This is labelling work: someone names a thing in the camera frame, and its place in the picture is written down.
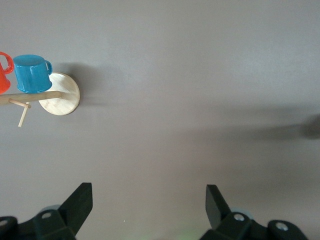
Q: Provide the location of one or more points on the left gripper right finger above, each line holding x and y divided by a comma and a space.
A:
222, 220

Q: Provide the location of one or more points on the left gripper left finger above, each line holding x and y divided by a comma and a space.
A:
72, 215

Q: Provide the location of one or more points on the wooden mug tree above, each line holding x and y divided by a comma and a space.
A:
62, 100

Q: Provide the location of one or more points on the teal enamel mug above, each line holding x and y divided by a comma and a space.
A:
32, 75

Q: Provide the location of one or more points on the orange enamel mug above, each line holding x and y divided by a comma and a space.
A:
3, 80

